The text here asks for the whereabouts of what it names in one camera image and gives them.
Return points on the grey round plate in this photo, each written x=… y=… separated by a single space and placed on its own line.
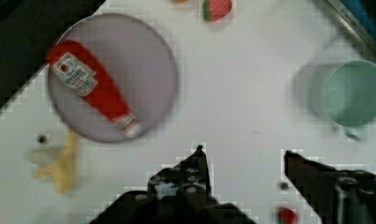
x=140 y=62

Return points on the green mug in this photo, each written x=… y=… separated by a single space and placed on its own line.
x=342 y=94

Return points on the small dark red strawberry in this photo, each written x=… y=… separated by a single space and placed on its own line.
x=286 y=216

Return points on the red toy strawberry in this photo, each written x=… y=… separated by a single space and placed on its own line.
x=214 y=10

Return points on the yellow toy banana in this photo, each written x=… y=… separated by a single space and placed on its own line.
x=57 y=163

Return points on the red ketchup bottle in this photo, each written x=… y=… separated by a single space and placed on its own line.
x=84 y=75

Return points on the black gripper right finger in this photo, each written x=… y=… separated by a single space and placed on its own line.
x=336 y=196

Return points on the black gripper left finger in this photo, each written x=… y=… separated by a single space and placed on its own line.
x=177 y=195

